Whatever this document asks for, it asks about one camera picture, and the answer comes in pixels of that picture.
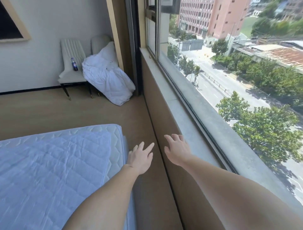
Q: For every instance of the person's right hand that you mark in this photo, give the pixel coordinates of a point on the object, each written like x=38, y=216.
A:
x=178, y=151

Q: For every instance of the person's left hand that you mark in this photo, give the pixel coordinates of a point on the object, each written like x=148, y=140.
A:
x=139, y=161

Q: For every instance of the person's right middle finger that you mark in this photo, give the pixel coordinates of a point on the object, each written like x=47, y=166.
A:
x=175, y=137

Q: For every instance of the person's left thumb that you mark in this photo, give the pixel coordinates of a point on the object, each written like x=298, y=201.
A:
x=150, y=156

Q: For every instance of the person's left middle finger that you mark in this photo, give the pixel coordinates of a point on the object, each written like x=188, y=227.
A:
x=141, y=146

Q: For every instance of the person's left little finger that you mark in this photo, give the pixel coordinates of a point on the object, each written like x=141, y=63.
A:
x=129, y=155

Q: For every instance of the person's right thumb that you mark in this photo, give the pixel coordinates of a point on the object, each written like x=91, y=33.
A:
x=167, y=151

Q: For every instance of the person's left forearm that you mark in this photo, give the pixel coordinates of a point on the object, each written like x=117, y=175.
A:
x=106, y=201

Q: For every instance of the person's right forearm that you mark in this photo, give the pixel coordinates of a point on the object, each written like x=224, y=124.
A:
x=232, y=196

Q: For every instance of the white quilted mattress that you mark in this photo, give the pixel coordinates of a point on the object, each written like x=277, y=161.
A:
x=117, y=142

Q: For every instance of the grey stone window sill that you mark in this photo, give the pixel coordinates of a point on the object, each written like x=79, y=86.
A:
x=180, y=113

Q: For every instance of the white crumpled duvet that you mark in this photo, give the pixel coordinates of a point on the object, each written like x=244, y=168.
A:
x=106, y=78

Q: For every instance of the pale blue quilted mattress pad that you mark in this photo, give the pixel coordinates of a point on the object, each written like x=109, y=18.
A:
x=47, y=175

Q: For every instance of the large window glass pane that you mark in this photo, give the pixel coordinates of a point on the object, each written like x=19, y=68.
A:
x=236, y=71

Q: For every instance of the dark soda bottle blue label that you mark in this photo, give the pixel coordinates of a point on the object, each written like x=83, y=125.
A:
x=74, y=65

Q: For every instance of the small sliding window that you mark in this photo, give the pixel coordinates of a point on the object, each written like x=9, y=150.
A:
x=151, y=30

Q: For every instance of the white padded chair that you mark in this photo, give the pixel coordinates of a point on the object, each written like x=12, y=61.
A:
x=99, y=43
x=71, y=49

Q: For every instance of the black baseboard strip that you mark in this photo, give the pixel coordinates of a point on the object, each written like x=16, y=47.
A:
x=28, y=91

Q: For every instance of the pink multi-storey building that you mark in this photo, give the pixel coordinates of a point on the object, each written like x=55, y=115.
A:
x=208, y=14

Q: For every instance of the dark grey window post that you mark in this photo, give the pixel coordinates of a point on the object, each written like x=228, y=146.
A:
x=133, y=47

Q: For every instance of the light wooden wall trim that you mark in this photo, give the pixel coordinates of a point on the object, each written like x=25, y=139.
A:
x=116, y=35

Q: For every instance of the black picture with wooden frame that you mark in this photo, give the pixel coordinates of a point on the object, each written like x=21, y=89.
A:
x=7, y=21

